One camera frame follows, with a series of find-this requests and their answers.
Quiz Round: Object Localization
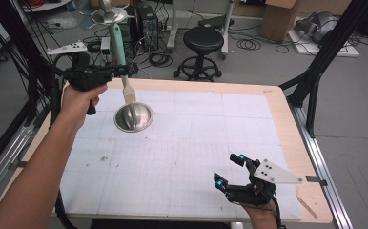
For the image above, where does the teal handled silicone spatula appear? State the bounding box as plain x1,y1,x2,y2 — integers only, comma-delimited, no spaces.
110,22,138,106

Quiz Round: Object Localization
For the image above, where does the grey bag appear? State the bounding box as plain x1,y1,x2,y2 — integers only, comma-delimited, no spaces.
294,10,341,45

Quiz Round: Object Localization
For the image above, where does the aluminium rail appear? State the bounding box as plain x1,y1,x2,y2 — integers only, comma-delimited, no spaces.
0,123,36,209
289,104,354,229

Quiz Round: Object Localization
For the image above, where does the black computer tower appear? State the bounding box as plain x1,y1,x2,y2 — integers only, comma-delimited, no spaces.
136,4,160,52

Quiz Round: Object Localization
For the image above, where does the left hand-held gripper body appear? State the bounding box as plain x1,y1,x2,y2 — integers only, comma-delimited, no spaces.
46,40,116,93

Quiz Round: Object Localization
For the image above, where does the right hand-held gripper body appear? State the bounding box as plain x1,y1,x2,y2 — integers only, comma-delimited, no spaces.
225,158,304,207

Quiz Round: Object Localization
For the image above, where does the dark tape piece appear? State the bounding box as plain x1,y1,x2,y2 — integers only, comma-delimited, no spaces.
8,159,28,170

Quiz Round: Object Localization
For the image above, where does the black round stool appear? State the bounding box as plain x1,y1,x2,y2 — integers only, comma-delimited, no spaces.
172,26,225,82

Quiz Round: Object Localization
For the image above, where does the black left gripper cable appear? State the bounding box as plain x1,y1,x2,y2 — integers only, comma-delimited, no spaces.
49,52,79,229

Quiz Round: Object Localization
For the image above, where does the white grid mat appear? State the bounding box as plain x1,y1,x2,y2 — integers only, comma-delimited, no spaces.
59,87,304,221

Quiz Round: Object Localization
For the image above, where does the steel utensil stand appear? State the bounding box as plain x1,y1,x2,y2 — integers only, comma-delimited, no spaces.
79,0,154,134

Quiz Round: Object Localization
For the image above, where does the coiled black cable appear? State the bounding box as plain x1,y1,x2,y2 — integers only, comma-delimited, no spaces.
274,44,291,54
235,37,262,52
148,51,174,69

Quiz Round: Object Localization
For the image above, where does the person's right hand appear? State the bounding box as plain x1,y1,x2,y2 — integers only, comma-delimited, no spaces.
240,201,280,229

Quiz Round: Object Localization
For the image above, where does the black metal frame post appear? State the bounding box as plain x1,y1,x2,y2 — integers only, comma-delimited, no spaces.
0,0,72,127
278,0,368,138

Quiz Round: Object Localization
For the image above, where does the small grey power supply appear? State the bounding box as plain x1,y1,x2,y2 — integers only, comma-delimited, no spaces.
99,36,113,63

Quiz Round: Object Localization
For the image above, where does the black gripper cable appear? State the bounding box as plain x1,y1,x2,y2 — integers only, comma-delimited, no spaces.
267,192,287,229
49,52,79,229

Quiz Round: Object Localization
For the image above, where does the grey tape piece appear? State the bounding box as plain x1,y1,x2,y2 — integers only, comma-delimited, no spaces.
305,175,329,187

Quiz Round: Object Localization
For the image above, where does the person's left hand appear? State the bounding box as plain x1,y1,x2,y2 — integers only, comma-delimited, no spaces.
58,83,109,132

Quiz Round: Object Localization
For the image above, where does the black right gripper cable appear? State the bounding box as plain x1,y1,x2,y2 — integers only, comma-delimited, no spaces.
267,192,287,229

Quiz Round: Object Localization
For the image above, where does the white flat board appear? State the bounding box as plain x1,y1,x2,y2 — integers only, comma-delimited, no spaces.
287,16,361,58

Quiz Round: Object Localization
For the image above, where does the brown cardboard box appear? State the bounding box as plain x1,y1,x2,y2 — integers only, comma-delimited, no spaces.
260,0,301,43

